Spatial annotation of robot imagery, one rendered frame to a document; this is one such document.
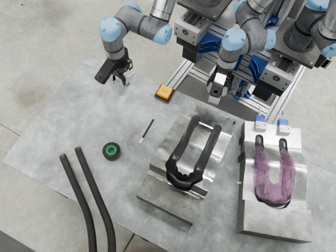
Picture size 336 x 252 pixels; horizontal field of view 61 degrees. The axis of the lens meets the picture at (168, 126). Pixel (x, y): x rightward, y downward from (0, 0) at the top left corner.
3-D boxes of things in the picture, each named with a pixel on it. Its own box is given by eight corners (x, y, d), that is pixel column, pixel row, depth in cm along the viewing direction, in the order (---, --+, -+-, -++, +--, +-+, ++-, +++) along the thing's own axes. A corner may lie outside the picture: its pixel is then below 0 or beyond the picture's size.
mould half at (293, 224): (242, 125, 139) (248, 115, 129) (295, 133, 138) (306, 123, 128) (236, 233, 117) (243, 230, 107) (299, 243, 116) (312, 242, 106)
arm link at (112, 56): (113, 56, 106) (98, 45, 108) (115, 64, 110) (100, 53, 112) (127, 45, 108) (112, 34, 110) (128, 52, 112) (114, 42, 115)
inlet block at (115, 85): (131, 73, 138) (130, 66, 133) (138, 79, 136) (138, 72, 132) (112, 90, 133) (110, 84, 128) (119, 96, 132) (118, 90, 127)
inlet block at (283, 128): (275, 111, 139) (279, 106, 134) (285, 113, 139) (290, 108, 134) (275, 136, 134) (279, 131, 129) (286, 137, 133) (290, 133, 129)
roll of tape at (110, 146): (100, 149, 132) (99, 146, 128) (116, 142, 133) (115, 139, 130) (107, 164, 129) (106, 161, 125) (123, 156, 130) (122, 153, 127)
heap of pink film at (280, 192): (251, 144, 128) (257, 137, 121) (291, 150, 128) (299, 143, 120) (249, 201, 117) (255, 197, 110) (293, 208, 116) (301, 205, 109)
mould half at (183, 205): (185, 107, 142) (187, 93, 130) (233, 128, 138) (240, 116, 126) (136, 197, 122) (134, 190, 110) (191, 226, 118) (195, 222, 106)
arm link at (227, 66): (236, 65, 105) (215, 59, 106) (233, 73, 109) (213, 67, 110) (240, 50, 108) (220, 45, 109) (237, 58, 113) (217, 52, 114)
